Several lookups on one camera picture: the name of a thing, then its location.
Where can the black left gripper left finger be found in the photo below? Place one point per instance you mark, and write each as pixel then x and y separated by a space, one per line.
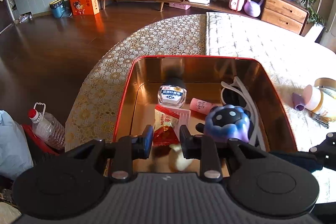
pixel 125 151

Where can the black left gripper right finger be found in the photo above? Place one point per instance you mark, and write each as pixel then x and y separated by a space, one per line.
pixel 211 154

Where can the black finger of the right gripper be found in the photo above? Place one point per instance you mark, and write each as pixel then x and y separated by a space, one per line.
pixel 318 157

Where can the cream round garlic toy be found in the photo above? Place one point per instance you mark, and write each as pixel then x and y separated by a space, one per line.
pixel 178 163

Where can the yellow white lotion bottle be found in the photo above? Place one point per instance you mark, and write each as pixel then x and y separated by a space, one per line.
pixel 319 102

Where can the gold lidded round tin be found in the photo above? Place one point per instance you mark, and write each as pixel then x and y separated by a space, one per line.
pixel 325 83

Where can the pink ridged soap box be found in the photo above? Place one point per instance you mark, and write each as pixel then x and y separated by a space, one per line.
pixel 184 115

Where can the blue purple flower toy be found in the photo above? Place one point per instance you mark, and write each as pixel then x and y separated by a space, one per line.
pixel 225 122

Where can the pink small tube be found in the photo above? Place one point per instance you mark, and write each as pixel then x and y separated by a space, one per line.
pixel 201 106

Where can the gold floral lace tablecloth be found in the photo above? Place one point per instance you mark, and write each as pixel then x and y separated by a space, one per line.
pixel 133 60

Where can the red yellow snack packet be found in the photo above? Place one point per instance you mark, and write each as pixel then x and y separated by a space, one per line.
pixel 165 122

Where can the small purple angular container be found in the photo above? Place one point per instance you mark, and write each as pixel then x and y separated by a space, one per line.
pixel 298 102

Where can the clear eye drop bottle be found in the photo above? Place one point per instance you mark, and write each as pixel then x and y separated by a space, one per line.
pixel 172 93

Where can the clear plastic water jug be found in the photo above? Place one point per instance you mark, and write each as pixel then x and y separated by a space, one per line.
pixel 46 127

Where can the quilted cream mattress pad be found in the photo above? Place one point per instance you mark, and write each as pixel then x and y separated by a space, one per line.
pixel 291 61

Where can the light blue plastic bag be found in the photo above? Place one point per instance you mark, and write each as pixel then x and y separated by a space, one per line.
pixel 14 151

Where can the purple kettlebell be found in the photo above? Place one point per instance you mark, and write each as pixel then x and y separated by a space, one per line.
pixel 253 8

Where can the pink toy case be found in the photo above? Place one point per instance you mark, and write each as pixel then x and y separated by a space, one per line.
pixel 236 5

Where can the orange gift box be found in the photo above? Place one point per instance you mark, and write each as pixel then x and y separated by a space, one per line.
pixel 84 7

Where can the teal trash bin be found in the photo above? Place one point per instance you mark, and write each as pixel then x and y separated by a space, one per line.
pixel 60 8

